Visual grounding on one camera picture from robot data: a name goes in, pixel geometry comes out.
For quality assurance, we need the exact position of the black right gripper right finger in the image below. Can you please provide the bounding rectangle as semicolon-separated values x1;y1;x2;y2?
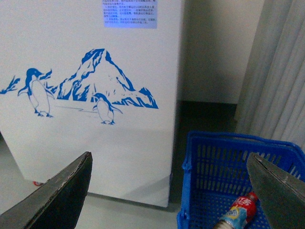
246;153;305;229

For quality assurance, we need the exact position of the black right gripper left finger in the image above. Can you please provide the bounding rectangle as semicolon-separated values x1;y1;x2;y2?
0;152;92;229

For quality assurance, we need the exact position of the red label drink bottle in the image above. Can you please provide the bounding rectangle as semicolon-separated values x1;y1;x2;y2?
213;191;258;229

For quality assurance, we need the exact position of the blue plastic shopping basket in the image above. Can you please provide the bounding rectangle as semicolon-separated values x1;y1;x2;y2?
177;131;305;229

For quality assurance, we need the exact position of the grey white curtain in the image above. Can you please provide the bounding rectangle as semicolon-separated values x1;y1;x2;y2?
235;0;305;148

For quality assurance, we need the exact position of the white chest freezer blue rim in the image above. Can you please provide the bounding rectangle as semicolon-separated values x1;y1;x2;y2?
0;0;186;207

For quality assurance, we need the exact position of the grey instruction sticker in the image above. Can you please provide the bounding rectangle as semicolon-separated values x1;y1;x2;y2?
102;0;158;29

